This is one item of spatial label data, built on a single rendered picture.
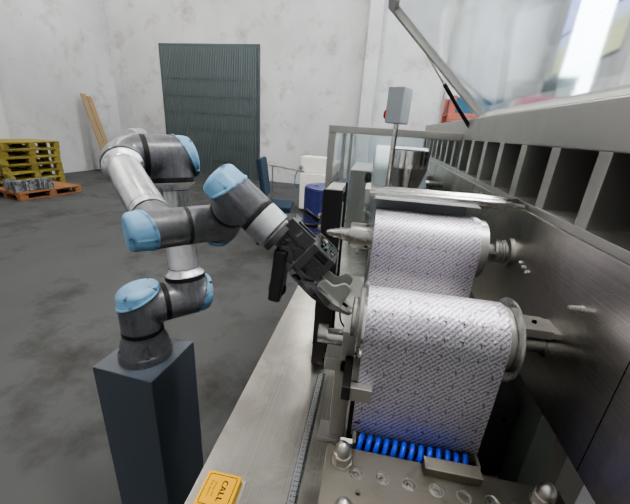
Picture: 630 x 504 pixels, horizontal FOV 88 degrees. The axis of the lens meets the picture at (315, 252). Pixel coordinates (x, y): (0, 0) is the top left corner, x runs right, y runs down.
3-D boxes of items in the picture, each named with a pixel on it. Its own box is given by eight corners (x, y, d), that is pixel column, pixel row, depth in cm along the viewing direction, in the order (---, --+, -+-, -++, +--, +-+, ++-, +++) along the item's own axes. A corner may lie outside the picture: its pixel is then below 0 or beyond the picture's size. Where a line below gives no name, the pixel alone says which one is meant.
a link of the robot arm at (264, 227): (240, 236, 60) (255, 224, 67) (258, 253, 60) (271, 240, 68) (265, 207, 57) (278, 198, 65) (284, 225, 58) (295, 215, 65)
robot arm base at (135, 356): (105, 363, 97) (100, 334, 93) (143, 334, 110) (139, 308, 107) (150, 374, 93) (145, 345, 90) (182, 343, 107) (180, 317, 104)
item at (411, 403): (350, 432, 66) (361, 355, 59) (474, 457, 62) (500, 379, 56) (350, 434, 65) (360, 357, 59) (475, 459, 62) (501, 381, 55)
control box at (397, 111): (388, 123, 105) (392, 89, 102) (408, 124, 102) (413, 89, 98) (379, 122, 100) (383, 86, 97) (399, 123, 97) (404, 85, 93)
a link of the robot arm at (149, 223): (85, 125, 84) (127, 214, 53) (133, 127, 90) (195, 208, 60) (91, 169, 90) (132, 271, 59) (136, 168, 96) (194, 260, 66)
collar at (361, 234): (349, 242, 88) (352, 219, 86) (372, 245, 87) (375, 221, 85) (347, 250, 82) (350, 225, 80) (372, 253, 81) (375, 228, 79)
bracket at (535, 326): (512, 320, 60) (515, 311, 60) (546, 325, 60) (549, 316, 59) (523, 336, 56) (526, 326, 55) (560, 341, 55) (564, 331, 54)
